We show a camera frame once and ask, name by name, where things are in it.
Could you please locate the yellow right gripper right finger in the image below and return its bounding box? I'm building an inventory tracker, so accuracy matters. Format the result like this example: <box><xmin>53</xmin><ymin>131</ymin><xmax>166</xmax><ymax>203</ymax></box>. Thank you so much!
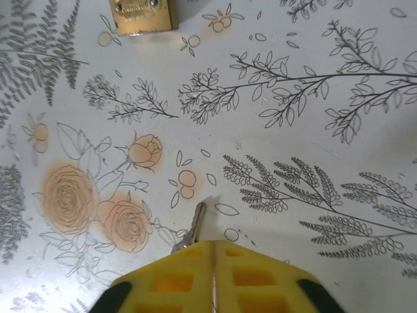
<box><xmin>214</xmin><ymin>239</ymin><xmax>347</xmax><ymax>313</ymax></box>

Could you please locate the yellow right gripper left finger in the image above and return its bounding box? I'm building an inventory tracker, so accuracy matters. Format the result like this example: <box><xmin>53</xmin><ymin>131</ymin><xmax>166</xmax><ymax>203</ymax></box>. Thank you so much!
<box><xmin>87</xmin><ymin>240</ymin><xmax>215</xmax><ymax>313</ymax></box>

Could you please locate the silver key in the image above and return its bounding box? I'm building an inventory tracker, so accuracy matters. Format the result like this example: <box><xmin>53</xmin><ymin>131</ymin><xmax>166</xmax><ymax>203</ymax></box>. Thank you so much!
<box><xmin>170</xmin><ymin>201</ymin><xmax>207</xmax><ymax>255</ymax></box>

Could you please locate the brass padlock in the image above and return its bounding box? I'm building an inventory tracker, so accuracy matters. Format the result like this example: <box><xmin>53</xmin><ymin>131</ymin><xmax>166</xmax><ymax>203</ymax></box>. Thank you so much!
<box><xmin>109</xmin><ymin>0</ymin><xmax>180</xmax><ymax>37</ymax></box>

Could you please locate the floral patterned table mat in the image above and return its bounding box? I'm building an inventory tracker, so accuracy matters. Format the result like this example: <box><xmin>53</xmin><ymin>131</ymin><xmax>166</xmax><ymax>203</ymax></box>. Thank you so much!
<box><xmin>0</xmin><ymin>0</ymin><xmax>417</xmax><ymax>313</ymax></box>

